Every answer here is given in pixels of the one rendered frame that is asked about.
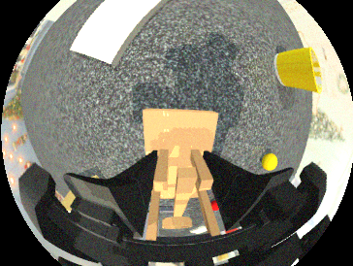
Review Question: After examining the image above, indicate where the yellow cup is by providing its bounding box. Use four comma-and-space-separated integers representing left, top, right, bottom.
274, 47, 322, 94

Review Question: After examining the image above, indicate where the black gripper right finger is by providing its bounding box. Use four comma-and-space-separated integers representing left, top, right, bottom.
204, 151, 294, 231

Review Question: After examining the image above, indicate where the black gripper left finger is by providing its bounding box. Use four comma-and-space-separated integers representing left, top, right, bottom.
63, 150, 158, 238

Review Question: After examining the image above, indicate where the red ball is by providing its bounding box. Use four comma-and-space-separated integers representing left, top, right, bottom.
211, 200, 219, 211

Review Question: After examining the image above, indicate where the yellow ball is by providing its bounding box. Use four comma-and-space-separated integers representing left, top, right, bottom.
262, 153, 277, 171

